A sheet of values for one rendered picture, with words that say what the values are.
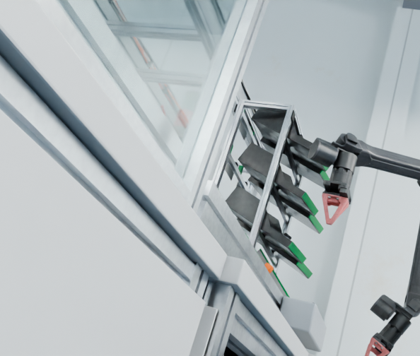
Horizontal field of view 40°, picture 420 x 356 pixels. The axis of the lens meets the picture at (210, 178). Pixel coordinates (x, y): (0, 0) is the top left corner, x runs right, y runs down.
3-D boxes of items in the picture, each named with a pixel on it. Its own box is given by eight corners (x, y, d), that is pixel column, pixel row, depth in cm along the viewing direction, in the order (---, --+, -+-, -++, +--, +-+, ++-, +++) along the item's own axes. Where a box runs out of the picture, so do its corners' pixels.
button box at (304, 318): (321, 352, 131) (327, 326, 133) (309, 332, 113) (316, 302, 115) (291, 345, 134) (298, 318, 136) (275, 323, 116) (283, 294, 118)
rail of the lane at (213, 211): (297, 372, 145) (307, 330, 149) (188, 253, 69) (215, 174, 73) (276, 366, 147) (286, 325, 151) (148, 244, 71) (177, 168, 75)
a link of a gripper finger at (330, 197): (315, 217, 147) (323, 186, 150) (318, 229, 153) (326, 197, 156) (341, 223, 144) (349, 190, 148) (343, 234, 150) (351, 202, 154)
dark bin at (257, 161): (314, 217, 180) (328, 198, 181) (301, 198, 170) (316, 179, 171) (252, 178, 197) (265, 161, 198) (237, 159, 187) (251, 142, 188)
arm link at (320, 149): (356, 135, 159) (339, 158, 164) (320, 118, 157) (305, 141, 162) (361, 159, 150) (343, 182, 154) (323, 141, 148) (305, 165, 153)
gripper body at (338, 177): (322, 185, 148) (329, 160, 150) (326, 202, 156) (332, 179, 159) (347, 190, 145) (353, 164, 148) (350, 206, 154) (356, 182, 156)
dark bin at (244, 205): (302, 264, 174) (317, 245, 175) (288, 248, 164) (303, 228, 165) (239, 220, 191) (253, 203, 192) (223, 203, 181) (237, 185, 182)
